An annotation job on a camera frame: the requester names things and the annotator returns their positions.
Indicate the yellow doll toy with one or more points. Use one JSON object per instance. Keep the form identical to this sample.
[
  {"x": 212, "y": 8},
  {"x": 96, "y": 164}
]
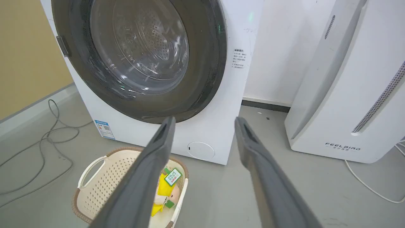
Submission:
[{"x": 164, "y": 193}]

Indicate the cream perforated laundry basket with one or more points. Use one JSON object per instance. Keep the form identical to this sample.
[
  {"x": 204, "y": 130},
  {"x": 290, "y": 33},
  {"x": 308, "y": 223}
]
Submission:
[{"x": 104, "y": 186}]

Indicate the round dark glass washer door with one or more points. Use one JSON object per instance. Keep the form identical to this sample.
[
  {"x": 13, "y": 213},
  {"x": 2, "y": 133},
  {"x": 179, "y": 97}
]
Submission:
[{"x": 139, "y": 60}]

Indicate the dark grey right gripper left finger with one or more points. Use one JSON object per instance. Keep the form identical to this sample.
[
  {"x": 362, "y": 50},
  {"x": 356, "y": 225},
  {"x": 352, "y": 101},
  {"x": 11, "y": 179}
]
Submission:
[{"x": 142, "y": 183}]

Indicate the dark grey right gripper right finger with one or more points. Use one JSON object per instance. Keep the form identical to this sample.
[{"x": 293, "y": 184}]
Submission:
[{"x": 272, "y": 190}]

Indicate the white Feelbird air purifier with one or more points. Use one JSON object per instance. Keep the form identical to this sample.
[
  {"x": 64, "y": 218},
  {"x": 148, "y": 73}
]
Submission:
[{"x": 351, "y": 88}]

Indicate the white front-load washing machine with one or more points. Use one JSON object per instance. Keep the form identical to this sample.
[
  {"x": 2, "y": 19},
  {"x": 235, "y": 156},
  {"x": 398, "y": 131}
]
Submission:
[{"x": 215, "y": 126}]

